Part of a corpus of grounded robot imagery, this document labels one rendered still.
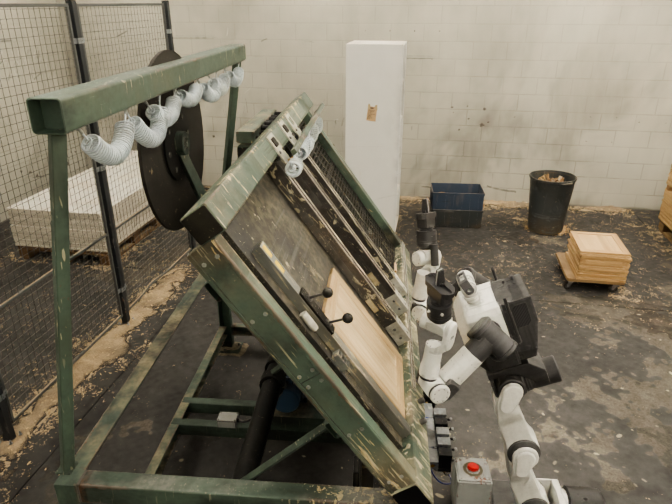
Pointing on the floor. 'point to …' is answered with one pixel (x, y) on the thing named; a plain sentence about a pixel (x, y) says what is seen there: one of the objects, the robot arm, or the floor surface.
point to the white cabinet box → (376, 119)
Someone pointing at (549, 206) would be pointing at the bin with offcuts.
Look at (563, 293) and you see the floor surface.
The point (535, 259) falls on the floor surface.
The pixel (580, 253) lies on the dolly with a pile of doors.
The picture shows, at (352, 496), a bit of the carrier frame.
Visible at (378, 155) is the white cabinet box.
